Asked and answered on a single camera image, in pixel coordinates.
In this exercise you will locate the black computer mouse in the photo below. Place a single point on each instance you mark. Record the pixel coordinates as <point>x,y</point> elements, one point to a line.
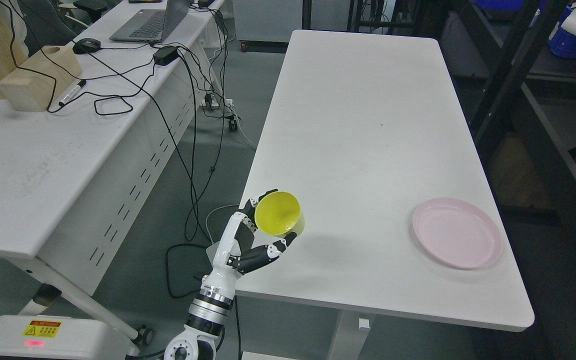
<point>86,46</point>

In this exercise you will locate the white work table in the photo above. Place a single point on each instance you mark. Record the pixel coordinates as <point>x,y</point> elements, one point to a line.
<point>362,129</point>

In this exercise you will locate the black white marker pen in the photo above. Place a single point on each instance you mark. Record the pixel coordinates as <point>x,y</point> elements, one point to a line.
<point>71,94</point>

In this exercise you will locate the grey laptop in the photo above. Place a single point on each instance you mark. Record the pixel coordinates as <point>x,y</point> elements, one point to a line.
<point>152,25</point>

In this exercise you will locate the wooden block holder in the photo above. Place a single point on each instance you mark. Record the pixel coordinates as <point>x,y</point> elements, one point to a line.
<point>29,89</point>

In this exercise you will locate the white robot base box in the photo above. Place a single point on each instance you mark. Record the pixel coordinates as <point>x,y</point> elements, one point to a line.
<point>61,338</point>

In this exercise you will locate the white side desk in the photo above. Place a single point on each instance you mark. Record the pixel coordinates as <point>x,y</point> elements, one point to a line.
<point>72,184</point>

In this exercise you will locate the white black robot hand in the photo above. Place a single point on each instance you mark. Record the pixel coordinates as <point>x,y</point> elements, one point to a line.
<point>243,249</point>

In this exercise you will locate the yellow plastic cup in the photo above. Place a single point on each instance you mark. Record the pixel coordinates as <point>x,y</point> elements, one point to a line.
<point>278,214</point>

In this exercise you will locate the black power adapter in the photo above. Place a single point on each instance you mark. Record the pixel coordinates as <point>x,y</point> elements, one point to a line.
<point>165,55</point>

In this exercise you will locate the pink plastic plate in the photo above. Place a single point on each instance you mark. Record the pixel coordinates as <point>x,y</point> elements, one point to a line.
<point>457,233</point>

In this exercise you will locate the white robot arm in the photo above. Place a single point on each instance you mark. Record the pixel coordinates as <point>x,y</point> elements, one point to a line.
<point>204,325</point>

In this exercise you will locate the blue plastic bin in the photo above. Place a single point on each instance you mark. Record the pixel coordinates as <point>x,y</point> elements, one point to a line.
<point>561,42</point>

